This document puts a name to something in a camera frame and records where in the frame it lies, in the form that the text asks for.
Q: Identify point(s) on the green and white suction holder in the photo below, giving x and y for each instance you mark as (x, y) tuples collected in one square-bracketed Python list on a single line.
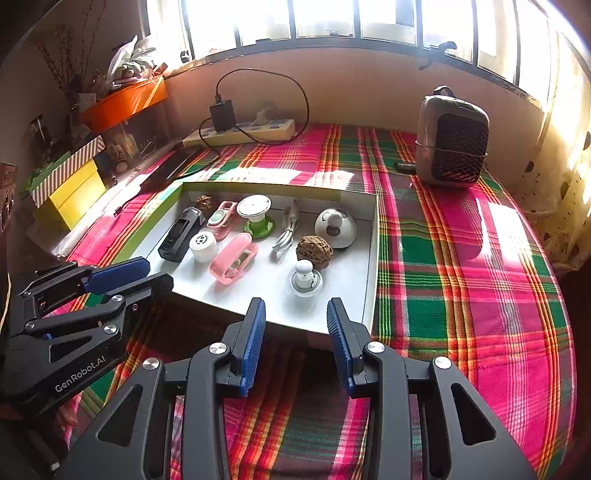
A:
[(254, 207)]

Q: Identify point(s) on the white plastic bag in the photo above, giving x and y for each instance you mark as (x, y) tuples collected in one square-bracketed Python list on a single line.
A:
[(127, 57)]

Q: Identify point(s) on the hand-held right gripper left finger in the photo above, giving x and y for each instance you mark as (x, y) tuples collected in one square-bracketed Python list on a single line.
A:
[(254, 346)]

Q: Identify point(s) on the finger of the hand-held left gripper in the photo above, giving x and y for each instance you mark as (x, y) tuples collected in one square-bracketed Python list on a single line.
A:
[(117, 276), (152, 288)]

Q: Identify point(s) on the green and white cardboard box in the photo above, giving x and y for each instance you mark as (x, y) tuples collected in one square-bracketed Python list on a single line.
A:
[(353, 286)]

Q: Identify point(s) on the striped box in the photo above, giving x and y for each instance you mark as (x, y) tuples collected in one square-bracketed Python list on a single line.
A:
[(69, 168)]

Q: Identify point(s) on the orange tray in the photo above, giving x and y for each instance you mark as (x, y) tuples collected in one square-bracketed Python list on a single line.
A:
[(124, 104)]

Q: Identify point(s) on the dark glass jar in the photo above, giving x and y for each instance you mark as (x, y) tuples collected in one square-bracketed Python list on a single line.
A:
[(40, 134)]

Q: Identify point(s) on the yellow box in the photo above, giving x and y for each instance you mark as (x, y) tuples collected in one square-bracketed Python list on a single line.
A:
[(76, 196)]

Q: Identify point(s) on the clear plastic container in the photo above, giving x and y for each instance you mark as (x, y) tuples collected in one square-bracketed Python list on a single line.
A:
[(134, 134)]

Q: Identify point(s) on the pink clip with mint insert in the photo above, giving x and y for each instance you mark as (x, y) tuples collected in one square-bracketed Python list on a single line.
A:
[(219, 219)]

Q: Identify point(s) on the black framed window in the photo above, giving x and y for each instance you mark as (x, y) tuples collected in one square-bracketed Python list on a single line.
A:
[(323, 18)]

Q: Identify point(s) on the plaid blanket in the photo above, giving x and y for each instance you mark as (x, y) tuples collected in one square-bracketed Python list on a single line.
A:
[(438, 277)]

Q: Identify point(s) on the brown printed box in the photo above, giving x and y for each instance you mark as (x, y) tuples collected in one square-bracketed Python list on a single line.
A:
[(8, 194)]

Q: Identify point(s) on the flat yellow-green box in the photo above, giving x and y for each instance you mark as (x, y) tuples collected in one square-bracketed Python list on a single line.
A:
[(44, 214)]

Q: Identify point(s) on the small black object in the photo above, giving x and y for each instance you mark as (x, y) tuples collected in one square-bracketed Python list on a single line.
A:
[(406, 168)]

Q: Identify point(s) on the cream patterned curtain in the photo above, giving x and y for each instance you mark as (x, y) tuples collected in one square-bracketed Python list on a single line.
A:
[(558, 194)]

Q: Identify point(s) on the cream power strip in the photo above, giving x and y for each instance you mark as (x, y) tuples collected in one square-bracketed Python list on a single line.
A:
[(272, 131)]

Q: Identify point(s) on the black tablet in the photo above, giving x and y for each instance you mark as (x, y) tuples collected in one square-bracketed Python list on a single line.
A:
[(173, 166)]

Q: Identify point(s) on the white round perforated cap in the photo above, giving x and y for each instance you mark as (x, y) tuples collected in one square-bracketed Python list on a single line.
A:
[(203, 244)]

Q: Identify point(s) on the grey space heater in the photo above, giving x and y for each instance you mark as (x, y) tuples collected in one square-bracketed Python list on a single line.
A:
[(448, 147)]

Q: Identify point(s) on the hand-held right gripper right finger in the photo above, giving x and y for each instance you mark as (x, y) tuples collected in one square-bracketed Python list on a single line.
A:
[(339, 346)]

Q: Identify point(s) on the white dome device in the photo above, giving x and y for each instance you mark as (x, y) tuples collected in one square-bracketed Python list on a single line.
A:
[(334, 228)]

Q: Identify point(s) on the black rectangular device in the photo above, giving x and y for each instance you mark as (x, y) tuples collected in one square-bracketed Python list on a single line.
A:
[(178, 237)]

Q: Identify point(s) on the dried branches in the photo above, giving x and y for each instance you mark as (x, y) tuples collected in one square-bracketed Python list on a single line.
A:
[(64, 78)]

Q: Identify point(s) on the small brown walnut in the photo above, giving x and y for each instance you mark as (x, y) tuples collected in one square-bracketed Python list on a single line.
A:
[(203, 201)]

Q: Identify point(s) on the large brown walnut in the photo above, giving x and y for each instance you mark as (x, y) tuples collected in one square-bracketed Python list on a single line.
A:
[(314, 251)]

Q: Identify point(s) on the person's left hand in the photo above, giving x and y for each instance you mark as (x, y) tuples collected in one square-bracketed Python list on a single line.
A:
[(70, 415)]

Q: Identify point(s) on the white plug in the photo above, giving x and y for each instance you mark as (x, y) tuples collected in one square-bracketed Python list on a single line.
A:
[(264, 117)]

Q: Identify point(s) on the white knob gadget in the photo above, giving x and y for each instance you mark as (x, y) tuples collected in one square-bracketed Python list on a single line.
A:
[(304, 272)]

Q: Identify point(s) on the black charger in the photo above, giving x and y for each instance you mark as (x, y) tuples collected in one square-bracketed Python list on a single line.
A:
[(222, 117)]

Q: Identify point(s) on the long pink plastic case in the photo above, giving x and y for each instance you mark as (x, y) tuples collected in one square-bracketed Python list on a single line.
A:
[(231, 272)]

